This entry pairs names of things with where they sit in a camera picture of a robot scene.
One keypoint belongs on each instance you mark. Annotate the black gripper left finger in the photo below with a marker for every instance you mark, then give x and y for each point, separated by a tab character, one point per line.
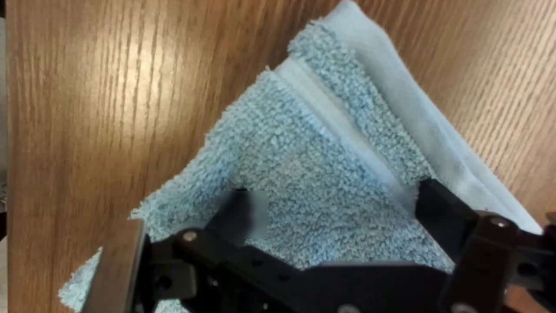
235	218

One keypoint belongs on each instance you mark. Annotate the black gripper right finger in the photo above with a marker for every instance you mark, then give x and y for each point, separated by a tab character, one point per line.
441	211

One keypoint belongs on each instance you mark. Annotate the light blue terry towel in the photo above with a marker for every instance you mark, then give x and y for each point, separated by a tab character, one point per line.
301	174

